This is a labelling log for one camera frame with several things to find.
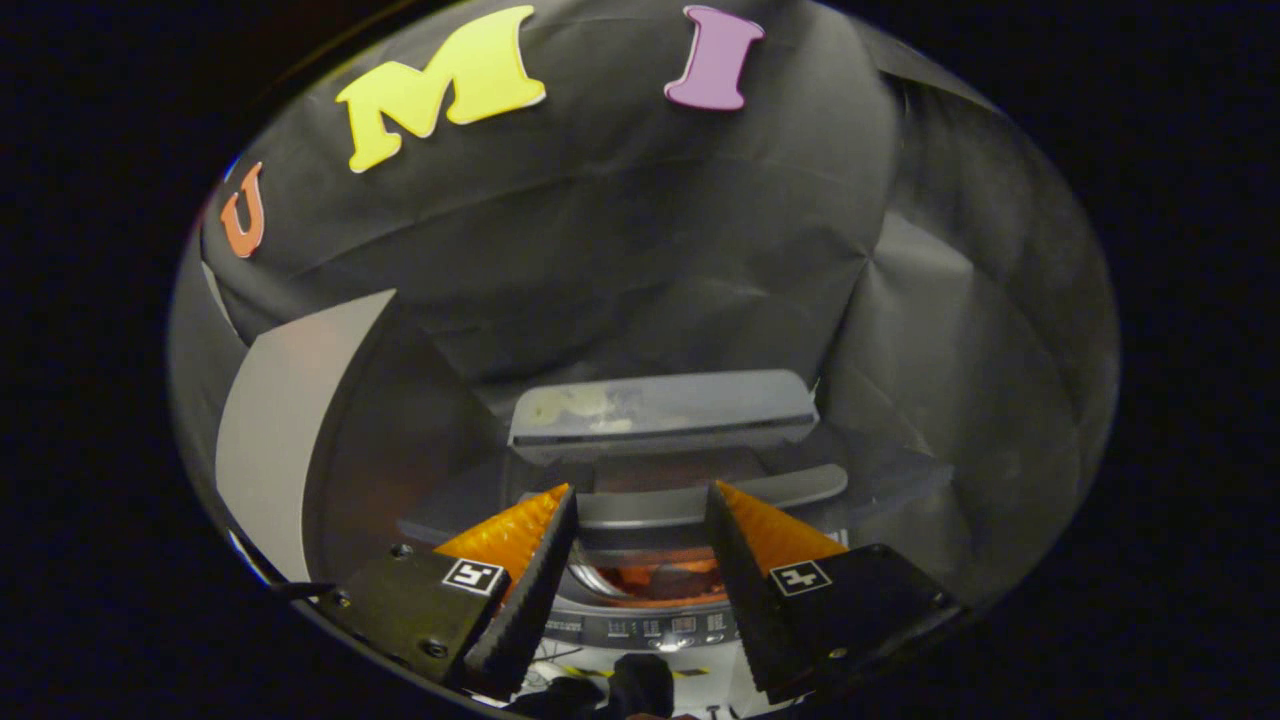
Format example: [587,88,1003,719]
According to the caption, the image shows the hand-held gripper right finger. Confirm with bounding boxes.
[705,480,966,704]

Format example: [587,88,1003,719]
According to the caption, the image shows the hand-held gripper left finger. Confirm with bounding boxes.
[320,484,579,701]

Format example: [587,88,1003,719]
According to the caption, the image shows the orange polo shirt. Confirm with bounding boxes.
[598,558,726,607]

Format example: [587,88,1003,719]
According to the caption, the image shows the grey washing machine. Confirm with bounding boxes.
[540,545,851,653]

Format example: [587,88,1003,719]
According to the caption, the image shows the dark washing machine lid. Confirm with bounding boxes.
[400,370,951,561]

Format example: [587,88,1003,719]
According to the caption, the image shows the grey cabinet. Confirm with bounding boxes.
[215,290,521,586]

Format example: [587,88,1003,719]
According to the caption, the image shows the black backdrop cloth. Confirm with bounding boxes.
[165,0,1121,601]

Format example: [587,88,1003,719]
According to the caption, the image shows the black cables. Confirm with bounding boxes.
[528,648,611,693]

